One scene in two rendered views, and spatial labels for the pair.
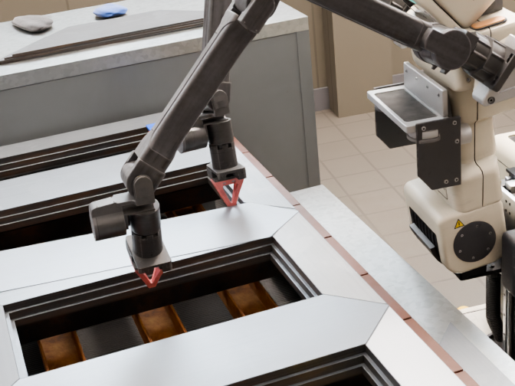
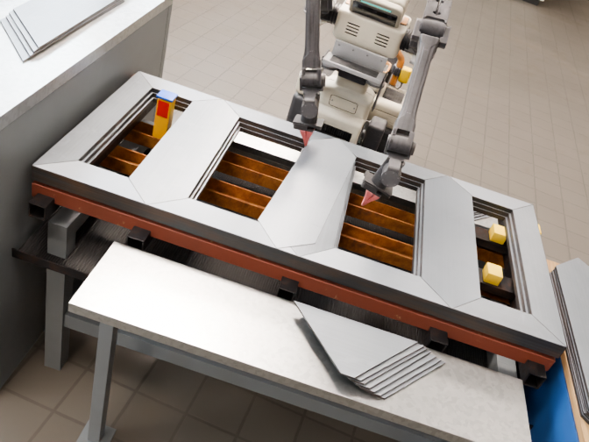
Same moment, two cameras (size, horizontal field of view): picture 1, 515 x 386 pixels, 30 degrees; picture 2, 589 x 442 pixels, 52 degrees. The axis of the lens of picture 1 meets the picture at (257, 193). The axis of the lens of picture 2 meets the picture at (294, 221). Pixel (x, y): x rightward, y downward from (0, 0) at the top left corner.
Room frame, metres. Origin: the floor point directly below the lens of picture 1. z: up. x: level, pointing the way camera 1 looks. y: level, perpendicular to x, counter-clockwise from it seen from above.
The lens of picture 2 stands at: (1.32, 1.88, 1.91)
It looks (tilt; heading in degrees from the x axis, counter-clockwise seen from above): 36 degrees down; 288
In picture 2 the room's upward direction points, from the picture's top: 19 degrees clockwise
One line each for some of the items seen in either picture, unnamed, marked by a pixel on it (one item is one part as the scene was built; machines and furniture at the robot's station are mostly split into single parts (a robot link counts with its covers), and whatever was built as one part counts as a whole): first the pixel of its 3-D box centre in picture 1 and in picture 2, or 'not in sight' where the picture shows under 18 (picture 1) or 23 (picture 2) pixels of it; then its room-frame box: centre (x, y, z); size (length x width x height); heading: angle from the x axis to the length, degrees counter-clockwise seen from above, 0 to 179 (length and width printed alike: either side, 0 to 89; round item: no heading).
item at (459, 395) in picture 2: not in sight; (308, 347); (1.52, 0.78, 0.73); 1.20 x 0.26 x 0.03; 17
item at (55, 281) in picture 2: not in sight; (59, 297); (2.35, 0.80, 0.34); 0.06 x 0.06 x 0.68; 17
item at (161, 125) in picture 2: not in sight; (163, 121); (2.43, 0.24, 0.78); 0.05 x 0.05 x 0.19; 17
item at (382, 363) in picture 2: not in sight; (366, 357); (1.38, 0.73, 0.77); 0.45 x 0.20 x 0.04; 17
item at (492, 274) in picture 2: not in sight; (492, 274); (1.18, 0.14, 0.79); 0.06 x 0.05 x 0.04; 107
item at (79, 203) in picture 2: not in sight; (294, 266); (1.69, 0.58, 0.78); 1.56 x 0.09 x 0.06; 17
